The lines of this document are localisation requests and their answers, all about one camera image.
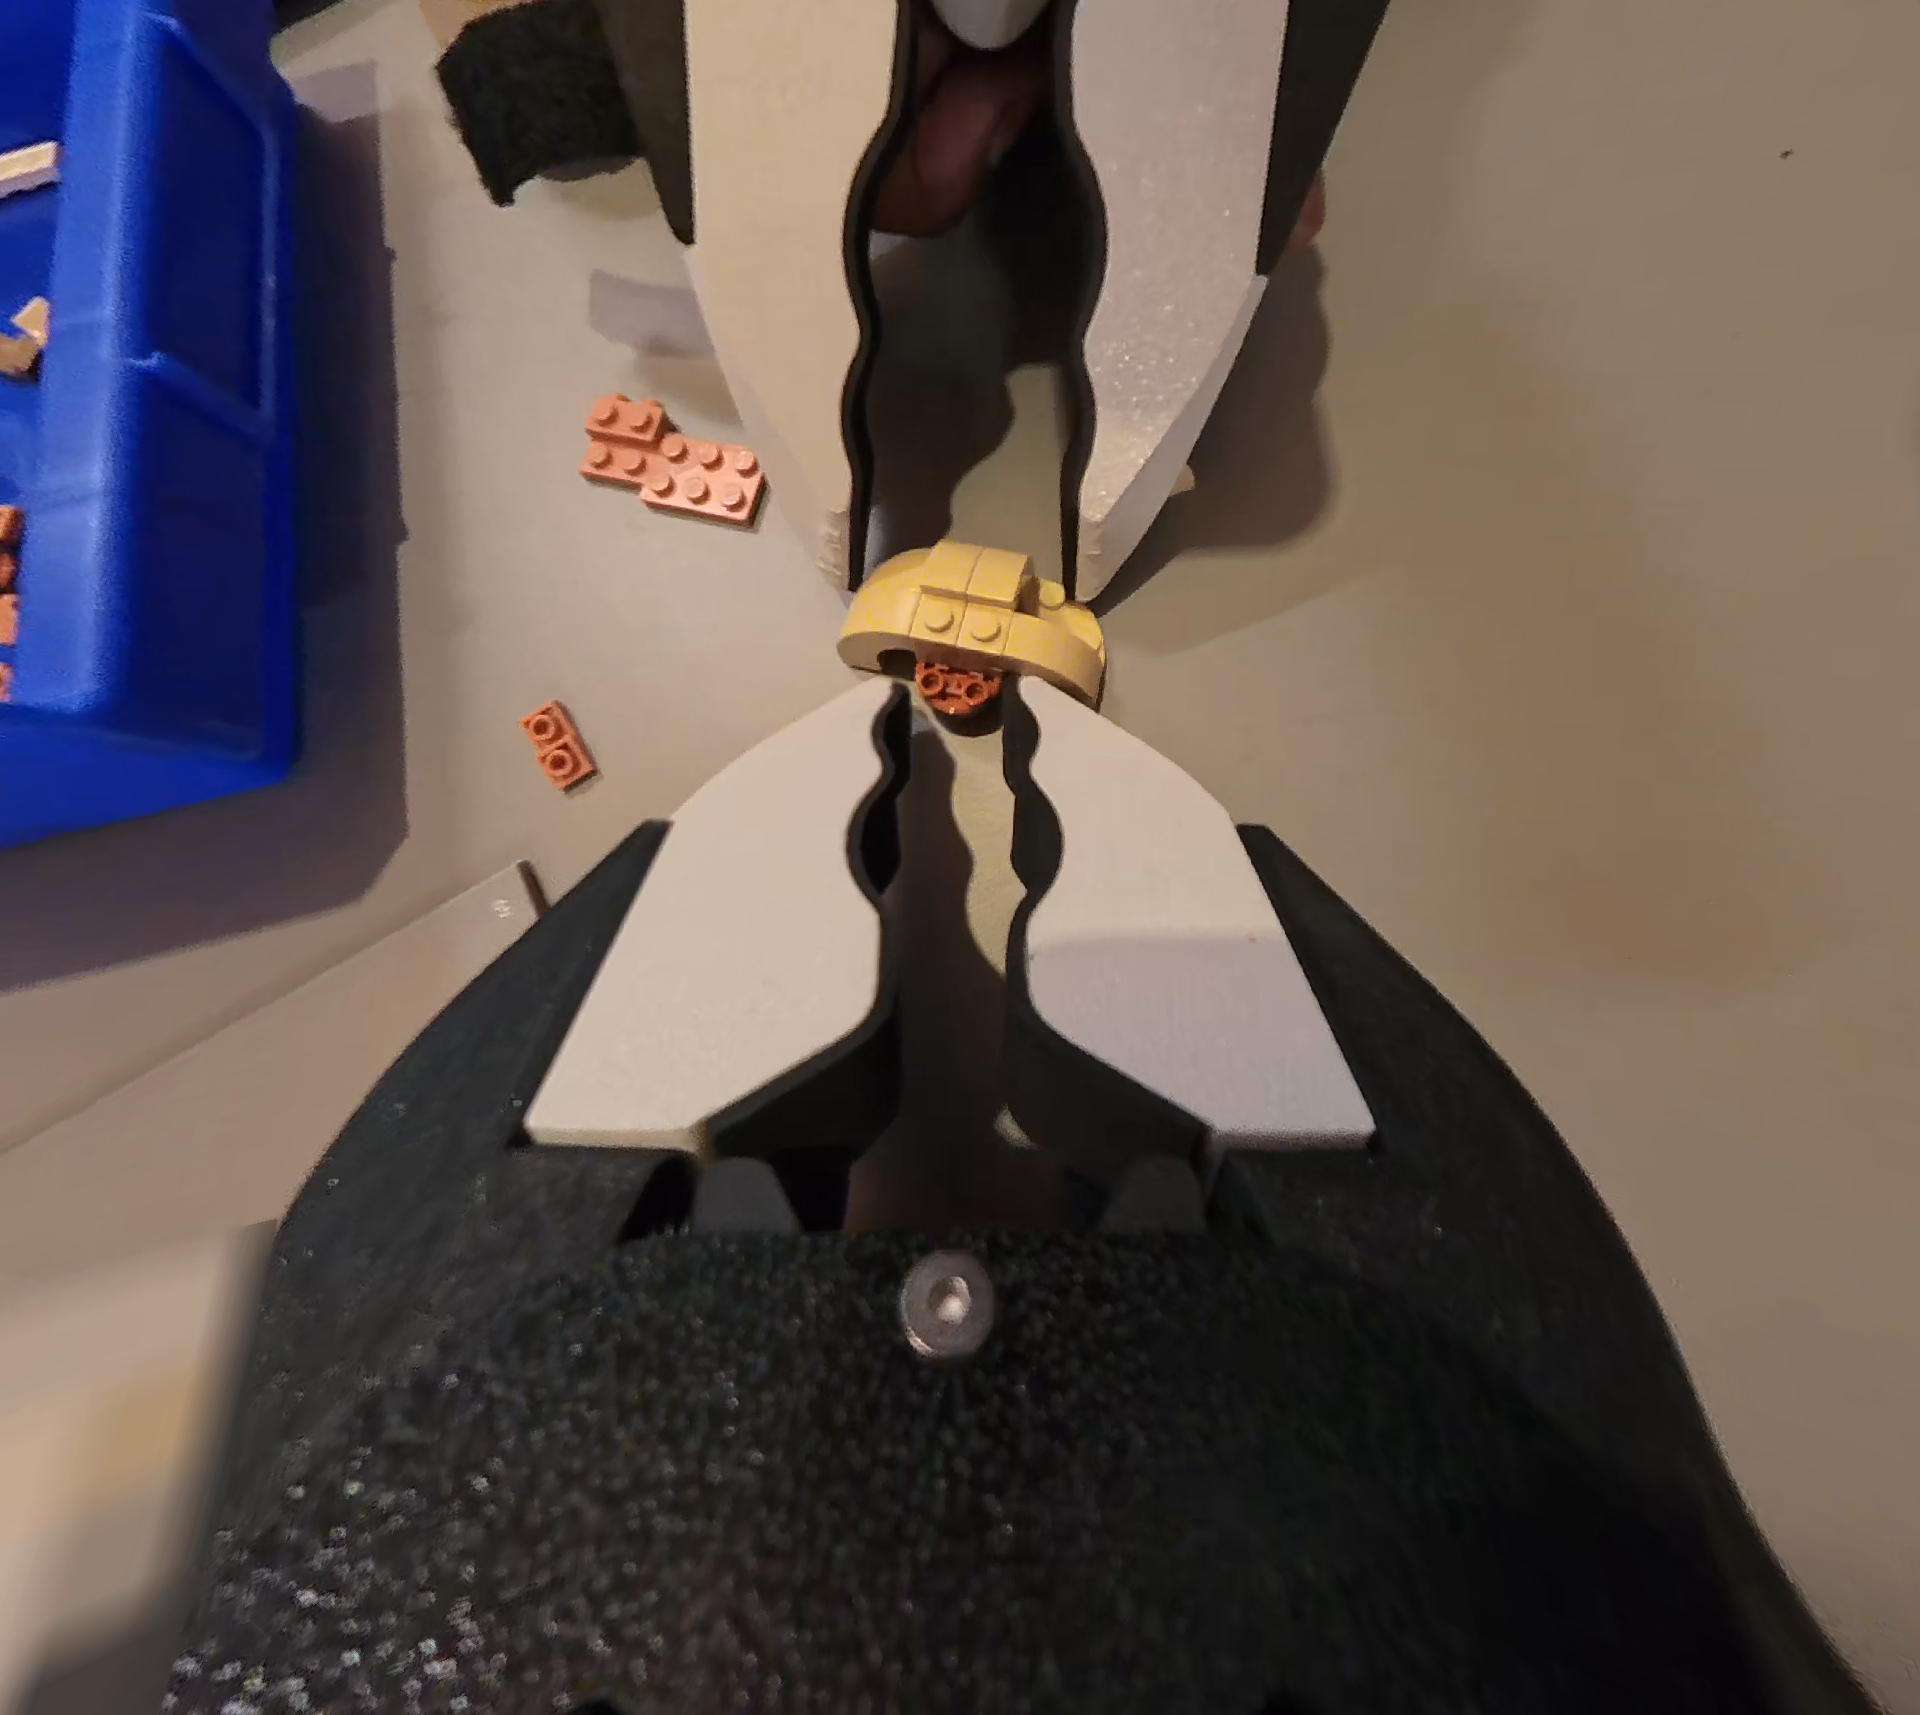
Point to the reddish brown six-stud plate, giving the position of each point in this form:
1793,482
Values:
705,482

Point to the pile of tan brown bricks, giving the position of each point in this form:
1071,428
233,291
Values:
24,335

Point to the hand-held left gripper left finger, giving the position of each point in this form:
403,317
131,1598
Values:
720,981

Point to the grey desk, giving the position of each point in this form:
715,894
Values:
1575,545

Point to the grey instruction booklet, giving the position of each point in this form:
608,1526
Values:
226,996

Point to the reddish brown two-stud plate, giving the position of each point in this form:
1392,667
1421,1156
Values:
558,745

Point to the person's right hand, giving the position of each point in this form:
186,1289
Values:
952,147

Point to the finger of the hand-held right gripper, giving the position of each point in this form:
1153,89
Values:
779,96
1201,139

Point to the blue plastic bin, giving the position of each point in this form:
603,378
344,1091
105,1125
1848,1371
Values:
149,397

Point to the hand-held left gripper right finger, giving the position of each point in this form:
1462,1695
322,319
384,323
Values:
1186,996

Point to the tan curved brick assembly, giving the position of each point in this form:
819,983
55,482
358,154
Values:
974,619

